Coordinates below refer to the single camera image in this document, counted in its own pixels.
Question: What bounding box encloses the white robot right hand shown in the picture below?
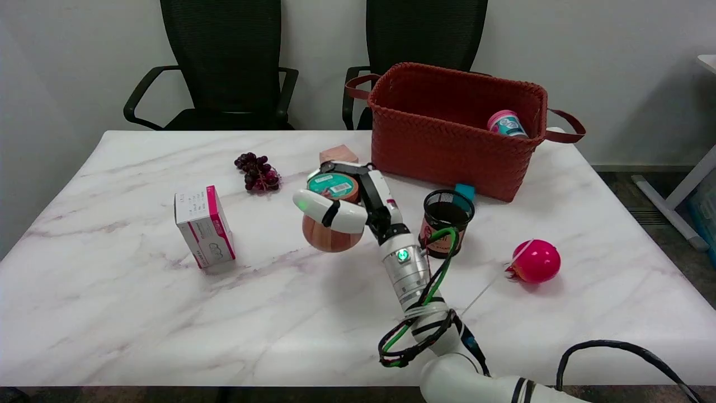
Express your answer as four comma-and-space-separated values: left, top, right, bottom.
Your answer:
293, 161, 411, 245

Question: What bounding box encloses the brown woven storage basket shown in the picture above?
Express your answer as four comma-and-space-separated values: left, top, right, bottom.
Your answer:
345, 62, 587, 203

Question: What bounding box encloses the blue storage bin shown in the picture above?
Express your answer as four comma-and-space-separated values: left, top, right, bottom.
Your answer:
688, 168, 716, 252

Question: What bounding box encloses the pink rectangular block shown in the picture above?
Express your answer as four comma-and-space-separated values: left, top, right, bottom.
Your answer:
319, 144, 359, 166

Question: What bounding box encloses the black mesh pen cup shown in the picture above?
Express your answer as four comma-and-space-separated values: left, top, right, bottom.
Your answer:
418, 189, 475, 259

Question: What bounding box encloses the bunch of dark grapes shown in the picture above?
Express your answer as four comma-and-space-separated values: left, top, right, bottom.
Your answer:
234, 152, 282, 194

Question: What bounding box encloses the white and pink carton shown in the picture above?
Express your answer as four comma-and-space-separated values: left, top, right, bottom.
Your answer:
174, 185, 236, 269

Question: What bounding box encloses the white zip tie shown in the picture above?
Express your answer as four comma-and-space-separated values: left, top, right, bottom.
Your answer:
461, 241, 533, 317

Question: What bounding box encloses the teal and pink canister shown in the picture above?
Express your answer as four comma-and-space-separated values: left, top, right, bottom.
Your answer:
486, 110, 529, 139

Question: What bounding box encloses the bright pink ball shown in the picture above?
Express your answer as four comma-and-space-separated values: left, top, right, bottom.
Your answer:
506, 239, 561, 284

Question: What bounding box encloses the black mesh office chair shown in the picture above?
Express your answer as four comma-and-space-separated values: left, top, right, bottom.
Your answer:
342, 0, 488, 130
123, 0, 299, 131

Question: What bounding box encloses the green cable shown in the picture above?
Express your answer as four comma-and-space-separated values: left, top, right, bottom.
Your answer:
381, 226, 460, 367

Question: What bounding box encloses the thin black cable loop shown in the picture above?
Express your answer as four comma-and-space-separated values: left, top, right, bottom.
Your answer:
378, 308, 491, 377

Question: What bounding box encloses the thick black cable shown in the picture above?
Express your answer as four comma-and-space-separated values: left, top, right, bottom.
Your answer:
556, 340, 706, 403

